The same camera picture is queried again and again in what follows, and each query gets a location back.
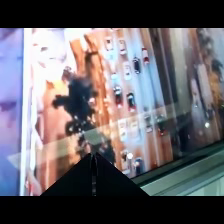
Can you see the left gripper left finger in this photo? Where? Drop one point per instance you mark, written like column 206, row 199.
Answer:
column 76, row 180

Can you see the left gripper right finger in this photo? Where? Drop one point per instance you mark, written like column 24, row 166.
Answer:
column 113, row 180

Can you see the silver frame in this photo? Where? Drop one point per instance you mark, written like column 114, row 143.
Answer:
column 196, row 180

